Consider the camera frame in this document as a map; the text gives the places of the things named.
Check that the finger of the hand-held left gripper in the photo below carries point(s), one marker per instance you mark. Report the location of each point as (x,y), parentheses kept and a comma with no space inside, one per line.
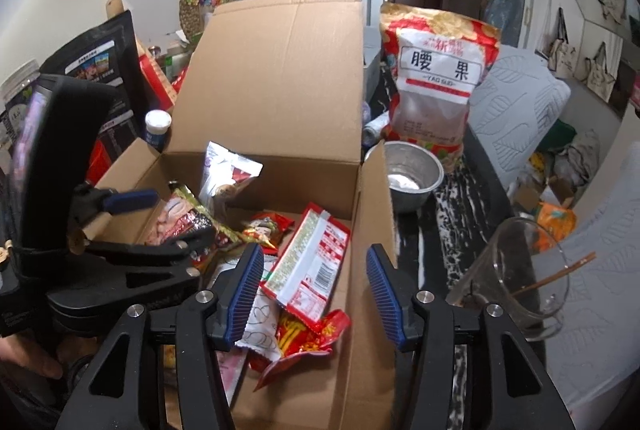
(150,252)
(132,200)

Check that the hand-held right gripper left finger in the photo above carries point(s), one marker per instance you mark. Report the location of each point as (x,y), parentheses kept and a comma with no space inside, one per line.
(245,295)

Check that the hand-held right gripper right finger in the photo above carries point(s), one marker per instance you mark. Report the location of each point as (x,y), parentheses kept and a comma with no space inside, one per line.
(387,297)

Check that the white patterned snack packet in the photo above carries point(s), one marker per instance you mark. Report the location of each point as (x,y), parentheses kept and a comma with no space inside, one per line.
(257,325)

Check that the pink dark snack packet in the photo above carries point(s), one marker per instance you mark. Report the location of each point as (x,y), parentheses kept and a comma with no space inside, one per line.
(185,215)

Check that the white red snack packet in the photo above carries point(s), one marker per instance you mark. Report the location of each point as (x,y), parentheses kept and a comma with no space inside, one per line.
(227,167)

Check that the brown cardboard box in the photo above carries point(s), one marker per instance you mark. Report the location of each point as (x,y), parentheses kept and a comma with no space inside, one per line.
(280,84)

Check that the person's left hand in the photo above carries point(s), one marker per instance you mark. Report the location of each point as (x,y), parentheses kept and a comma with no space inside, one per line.
(25,357)

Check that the small red candy packet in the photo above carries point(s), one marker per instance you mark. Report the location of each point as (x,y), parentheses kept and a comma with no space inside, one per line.
(267,232)

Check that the cluster of spice jars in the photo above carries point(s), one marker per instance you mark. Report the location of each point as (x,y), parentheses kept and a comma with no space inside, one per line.
(17,94)

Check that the small white bottle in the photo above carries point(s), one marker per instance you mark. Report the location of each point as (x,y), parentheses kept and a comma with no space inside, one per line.
(157,127)

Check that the black printed package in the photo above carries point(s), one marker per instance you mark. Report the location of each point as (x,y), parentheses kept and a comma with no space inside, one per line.
(95,54)

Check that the glass mug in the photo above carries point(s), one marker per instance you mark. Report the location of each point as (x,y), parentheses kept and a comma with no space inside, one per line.
(510,280)

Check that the red package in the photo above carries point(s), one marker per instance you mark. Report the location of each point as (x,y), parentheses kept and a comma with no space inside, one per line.
(155,74)

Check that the metal bowl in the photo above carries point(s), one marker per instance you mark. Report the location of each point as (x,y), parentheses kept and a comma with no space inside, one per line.
(412,175)

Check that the white foam board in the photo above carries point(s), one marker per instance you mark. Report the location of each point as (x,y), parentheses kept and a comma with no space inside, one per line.
(55,4)

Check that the wooden stick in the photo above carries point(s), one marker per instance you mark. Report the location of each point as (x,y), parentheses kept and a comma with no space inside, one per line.
(555,275)

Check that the orange bag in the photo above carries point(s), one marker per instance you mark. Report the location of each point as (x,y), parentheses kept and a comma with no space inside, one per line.
(555,217)

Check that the light blue padded chair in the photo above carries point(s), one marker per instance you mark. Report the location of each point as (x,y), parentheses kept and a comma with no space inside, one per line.
(595,300)
(515,109)

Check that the large red white nut bag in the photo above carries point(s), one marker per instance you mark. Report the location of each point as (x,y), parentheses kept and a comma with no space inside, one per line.
(437,74)

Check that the green bag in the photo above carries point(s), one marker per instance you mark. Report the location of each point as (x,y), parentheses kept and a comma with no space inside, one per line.
(557,134)

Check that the grey cloth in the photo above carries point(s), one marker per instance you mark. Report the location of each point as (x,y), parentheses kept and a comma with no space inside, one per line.
(580,154)

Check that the canvas tote bag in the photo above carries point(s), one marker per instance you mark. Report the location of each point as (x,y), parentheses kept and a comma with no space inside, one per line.
(562,52)
(597,77)

